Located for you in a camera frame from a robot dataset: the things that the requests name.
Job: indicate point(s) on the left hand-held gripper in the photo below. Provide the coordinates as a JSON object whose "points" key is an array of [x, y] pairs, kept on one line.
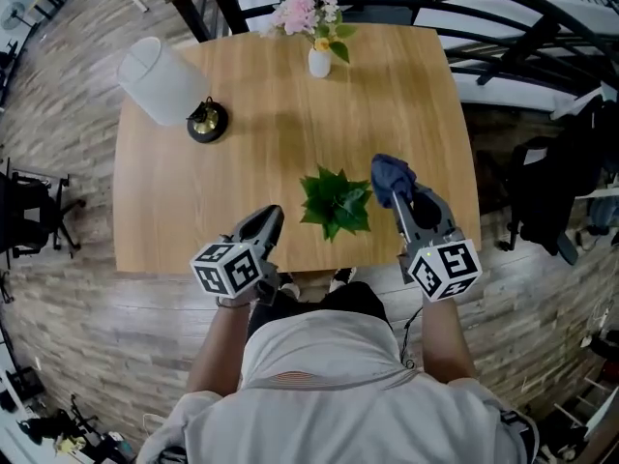
{"points": [[227, 269]]}

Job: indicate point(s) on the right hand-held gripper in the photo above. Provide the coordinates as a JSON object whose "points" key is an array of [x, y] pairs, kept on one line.
{"points": [[442, 264]]}

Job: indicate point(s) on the dark blue cloth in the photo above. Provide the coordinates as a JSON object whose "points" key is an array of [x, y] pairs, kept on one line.
{"points": [[391, 179]]}

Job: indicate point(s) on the green potted plant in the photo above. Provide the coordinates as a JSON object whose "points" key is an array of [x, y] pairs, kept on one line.
{"points": [[336, 201]]}

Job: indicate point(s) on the person's left forearm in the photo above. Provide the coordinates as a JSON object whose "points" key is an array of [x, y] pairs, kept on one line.
{"points": [[217, 346]]}

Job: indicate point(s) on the person's right forearm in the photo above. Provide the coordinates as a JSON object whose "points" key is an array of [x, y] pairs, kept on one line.
{"points": [[447, 341]]}

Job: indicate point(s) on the person's black white shoe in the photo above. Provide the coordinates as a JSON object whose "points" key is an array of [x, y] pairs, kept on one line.
{"points": [[289, 285], [342, 277]]}

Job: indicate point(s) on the person's black trousers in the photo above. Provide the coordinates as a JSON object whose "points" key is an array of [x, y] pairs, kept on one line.
{"points": [[348, 298]]}

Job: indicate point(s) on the black office chair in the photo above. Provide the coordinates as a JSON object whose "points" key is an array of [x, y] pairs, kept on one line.
{"points": [[541, 196], [29, 211]]}

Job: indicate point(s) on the white vase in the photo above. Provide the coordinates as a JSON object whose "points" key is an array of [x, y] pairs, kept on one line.
{"points": [[319, 63]]}

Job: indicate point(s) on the white shade table lamp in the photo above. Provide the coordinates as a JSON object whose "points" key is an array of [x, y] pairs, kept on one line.
{"points": [[162, 82]]}

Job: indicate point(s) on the person's white shirt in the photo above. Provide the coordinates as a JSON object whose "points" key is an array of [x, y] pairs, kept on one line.
{"points": [[348, 404]]}

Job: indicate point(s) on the black metal railing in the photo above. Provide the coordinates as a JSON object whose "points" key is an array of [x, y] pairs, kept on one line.
{"points": [[532, 41]]}

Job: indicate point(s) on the pink flower bouquet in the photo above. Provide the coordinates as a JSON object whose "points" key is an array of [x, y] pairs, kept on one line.
{"points": [[302, 10]]}

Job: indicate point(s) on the small standing fan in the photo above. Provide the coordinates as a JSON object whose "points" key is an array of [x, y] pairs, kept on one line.
{"points": [[13, 16]]}

